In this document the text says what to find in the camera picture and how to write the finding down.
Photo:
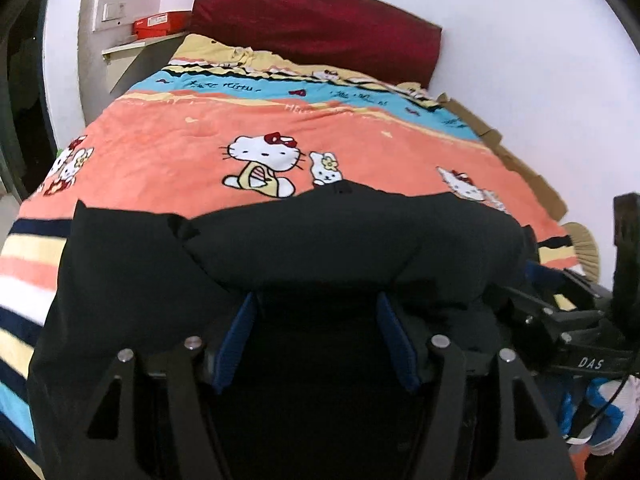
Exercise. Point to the brown cardboard pieces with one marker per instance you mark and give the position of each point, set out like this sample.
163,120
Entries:
500,145

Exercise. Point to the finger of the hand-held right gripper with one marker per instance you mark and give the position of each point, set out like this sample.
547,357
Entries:
530,317
537,272

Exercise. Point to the black garment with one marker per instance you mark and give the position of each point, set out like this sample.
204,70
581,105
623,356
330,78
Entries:
300,240

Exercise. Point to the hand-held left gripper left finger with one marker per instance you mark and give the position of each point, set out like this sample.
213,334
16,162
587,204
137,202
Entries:
235,340

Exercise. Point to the white bedside shelf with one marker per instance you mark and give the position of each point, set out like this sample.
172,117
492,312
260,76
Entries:
125,60

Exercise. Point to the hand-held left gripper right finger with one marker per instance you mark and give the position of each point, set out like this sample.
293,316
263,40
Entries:
397,340

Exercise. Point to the white wall switch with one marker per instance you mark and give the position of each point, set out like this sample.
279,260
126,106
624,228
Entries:
113,11

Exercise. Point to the printed cartoon cat blanket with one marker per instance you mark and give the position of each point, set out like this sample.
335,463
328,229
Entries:
200,125

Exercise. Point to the red box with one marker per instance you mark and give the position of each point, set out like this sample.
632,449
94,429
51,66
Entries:
160,22

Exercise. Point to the blue and white cloth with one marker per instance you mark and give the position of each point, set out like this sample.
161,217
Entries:
605,410

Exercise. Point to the dark red headboard cushion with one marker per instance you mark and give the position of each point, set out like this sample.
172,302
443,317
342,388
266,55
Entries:
310,20

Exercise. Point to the beige woven fan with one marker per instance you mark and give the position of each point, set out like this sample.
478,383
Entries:
585,250

